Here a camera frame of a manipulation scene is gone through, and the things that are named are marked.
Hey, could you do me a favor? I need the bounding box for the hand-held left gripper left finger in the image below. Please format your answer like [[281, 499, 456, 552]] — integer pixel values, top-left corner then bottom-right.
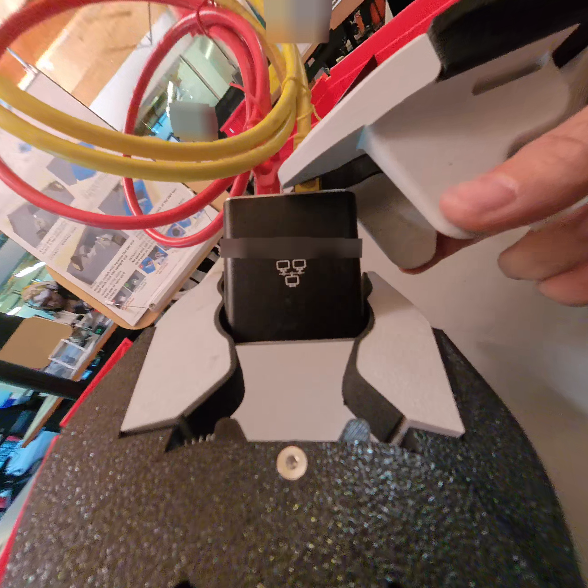
[[119, 271, 245, 445]]

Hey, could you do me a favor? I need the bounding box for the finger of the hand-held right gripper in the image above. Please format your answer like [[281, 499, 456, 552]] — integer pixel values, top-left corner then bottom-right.
[[278, 33, 588, 239], [355, 171, 438, 270]]

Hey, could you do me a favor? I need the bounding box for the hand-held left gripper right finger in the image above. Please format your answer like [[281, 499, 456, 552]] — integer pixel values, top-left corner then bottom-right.
[[342, 271, 466, 446]]

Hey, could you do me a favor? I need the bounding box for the red ethernet cable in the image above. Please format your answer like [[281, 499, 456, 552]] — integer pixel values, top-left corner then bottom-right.
[[0, 0, 295, 249]]

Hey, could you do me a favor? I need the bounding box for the black port adapter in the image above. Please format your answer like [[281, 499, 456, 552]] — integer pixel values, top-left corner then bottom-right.
[[222, 190, 364, 344]]

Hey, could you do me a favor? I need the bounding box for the yellow ethernet cable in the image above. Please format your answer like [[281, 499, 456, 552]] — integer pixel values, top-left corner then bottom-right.
[[0, 0, 322, 194]]

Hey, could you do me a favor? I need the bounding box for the person's right hand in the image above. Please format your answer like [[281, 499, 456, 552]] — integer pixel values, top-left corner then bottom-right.
[[399, 106, 588, 307]]

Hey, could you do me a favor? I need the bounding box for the red plastic bin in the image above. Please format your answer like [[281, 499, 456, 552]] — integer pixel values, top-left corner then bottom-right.
[[0, 337, 135, 524], [220, 0, 460, 152]]

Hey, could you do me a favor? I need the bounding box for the black pole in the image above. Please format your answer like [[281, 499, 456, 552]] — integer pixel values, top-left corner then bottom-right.
[[0, 360, 90, 400]]

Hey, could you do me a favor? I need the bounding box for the printed instruction sheet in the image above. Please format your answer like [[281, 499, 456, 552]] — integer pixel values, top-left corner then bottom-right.
[[0, 69, 226, 329]]

